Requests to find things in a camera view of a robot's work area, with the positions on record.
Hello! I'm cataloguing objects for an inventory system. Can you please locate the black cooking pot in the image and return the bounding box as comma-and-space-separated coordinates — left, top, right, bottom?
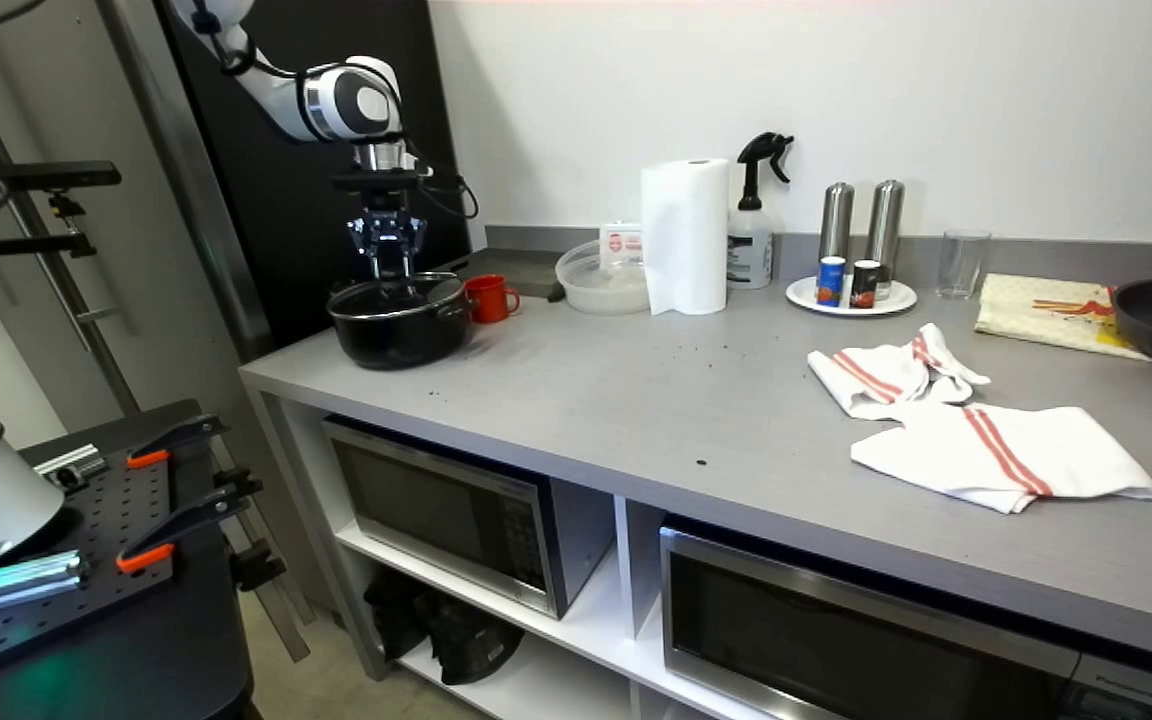
326, 270, 476, 378

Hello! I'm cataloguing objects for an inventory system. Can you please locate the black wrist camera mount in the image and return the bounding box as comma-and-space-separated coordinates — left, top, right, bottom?
327, 163, 451, 213

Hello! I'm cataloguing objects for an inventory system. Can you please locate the small white red label box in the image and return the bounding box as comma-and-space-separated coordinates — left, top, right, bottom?
598, 221, 648, 282

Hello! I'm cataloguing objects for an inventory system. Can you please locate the small steel microwave oven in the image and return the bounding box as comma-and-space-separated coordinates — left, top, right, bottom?
326, 414, 620, 623

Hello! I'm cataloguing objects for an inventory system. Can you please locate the glowing light strip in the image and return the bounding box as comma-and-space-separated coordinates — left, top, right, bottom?
0, 543, 87, 632

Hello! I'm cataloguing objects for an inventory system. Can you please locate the wide steel microwave oven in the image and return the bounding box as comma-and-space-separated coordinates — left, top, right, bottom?
655, 521, 1152, 720

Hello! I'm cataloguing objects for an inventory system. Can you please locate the blue can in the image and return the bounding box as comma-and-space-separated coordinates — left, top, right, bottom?
813, 252, 853, 314

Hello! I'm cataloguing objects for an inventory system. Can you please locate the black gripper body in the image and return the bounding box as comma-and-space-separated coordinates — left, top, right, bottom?
345, 195, 436, 261

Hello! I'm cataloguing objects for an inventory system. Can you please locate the black bag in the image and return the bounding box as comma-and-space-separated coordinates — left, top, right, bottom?
363, 565, 527, 689

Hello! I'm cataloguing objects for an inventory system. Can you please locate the clear plastic bowl container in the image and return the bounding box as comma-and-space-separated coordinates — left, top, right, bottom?
551, 237, 655, 320

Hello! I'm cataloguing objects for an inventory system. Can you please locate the clear drinking glass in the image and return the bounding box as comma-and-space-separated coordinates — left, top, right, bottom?
934, 230, 996, 304

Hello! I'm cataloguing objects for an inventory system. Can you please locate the stainless steel shaker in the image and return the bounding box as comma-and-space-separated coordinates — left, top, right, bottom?
818, 178, 862, 274
862, 178, 911, 274

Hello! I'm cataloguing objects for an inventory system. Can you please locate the dark red jar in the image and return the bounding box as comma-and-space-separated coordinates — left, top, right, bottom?
850, 258, 883, 314

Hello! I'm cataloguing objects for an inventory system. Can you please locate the crumpled white red-striped towel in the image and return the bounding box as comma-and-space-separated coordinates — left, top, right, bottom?
806, 320, 996, 428

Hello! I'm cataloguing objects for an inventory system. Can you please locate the black camera stand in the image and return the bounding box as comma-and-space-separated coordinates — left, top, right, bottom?
0, 0, 144, 420

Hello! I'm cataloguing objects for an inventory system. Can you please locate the folded white red-striped towel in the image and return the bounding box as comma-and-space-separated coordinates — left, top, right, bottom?
850, 400, 1152, 521

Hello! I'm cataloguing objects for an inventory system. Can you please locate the white round plate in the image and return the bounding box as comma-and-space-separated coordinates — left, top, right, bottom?
780, 270, 925, 324

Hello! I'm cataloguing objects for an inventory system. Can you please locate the grey leaning metal bar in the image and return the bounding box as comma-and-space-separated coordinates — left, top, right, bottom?
206, 508, 315, 667

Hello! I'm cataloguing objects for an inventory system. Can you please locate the black perforated work table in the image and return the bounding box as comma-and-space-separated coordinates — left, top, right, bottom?
0, 398, 265, 720

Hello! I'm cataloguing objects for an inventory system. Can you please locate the yellow board with red print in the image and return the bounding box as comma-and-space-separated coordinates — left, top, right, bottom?
973, 270, 1152, 365

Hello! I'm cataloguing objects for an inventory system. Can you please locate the red mug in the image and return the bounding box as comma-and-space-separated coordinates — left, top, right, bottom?
461, 270, 525, 327

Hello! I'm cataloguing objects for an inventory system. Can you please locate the black orange bar clamp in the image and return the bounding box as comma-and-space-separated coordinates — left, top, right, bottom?
114, 463, 269, 580
121, 408, 229, 479

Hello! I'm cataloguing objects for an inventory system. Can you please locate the spray bottle black trigger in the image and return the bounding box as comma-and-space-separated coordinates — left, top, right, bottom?
724, 130, 802, 295

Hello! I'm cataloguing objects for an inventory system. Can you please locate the glass lid with black knob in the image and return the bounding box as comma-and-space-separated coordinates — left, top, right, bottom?
327, 270, 470, 324

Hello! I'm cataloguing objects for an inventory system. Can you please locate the white paper towel roll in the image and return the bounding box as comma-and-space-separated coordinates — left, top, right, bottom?
636, 153, 735, 320

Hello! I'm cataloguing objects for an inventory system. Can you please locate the silver metal bracket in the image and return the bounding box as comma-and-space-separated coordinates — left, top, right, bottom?
33, 440, 114, 491

